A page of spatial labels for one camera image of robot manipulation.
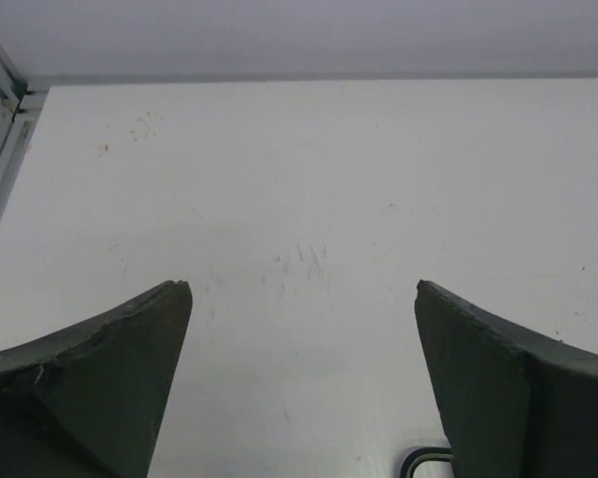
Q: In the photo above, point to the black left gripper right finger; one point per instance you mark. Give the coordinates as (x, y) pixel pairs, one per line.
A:
(513, 402)

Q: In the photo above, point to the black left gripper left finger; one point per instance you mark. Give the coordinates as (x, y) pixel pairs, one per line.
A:
(88, 400)

